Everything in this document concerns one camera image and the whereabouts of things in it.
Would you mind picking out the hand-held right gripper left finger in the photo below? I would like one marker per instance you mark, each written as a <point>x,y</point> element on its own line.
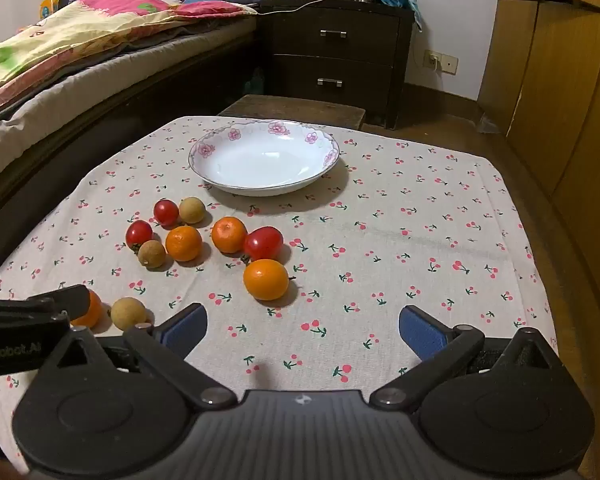
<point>187,330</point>

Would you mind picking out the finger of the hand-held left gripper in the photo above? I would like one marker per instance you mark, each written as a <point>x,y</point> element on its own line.
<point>55,301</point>

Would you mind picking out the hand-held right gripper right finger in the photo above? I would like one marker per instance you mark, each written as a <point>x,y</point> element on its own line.
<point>420,332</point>

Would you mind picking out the small orange mandarin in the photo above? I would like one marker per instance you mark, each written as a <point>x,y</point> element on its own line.
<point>229,234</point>
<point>183,243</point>
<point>92,311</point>
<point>266,279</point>

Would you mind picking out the brown longan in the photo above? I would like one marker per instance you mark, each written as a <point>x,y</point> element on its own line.
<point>128,313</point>
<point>192,209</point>
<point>151,253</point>

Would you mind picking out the red cherry tomato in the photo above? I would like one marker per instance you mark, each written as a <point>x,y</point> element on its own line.
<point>166,211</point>
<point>139,234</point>
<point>263,243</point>

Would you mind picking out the white floral plate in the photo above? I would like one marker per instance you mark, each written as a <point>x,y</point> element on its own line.
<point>265,165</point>

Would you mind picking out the cherry print tablecloth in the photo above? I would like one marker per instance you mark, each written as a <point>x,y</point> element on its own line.
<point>380,240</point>

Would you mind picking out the dark wooden stool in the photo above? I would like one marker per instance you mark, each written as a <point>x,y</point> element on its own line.
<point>290,107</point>

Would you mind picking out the beige mattress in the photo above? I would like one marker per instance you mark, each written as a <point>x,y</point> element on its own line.
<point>130,67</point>

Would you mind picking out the colourful floral quilt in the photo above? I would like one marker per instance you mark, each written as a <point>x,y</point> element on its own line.
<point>80,35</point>

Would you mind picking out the dark nightstand drawer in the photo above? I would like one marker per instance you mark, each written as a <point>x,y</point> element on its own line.
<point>290,82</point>
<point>290,35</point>

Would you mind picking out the yellow box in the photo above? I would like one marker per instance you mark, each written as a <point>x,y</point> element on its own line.
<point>47,7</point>

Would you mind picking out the wooden wardrobe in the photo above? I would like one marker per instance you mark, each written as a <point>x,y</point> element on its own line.
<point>555,85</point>

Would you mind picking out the dark wooden nightstand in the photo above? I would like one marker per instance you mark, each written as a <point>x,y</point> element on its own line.
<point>405,50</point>

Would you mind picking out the white wall socket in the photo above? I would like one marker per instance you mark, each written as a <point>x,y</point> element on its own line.
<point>442,61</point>

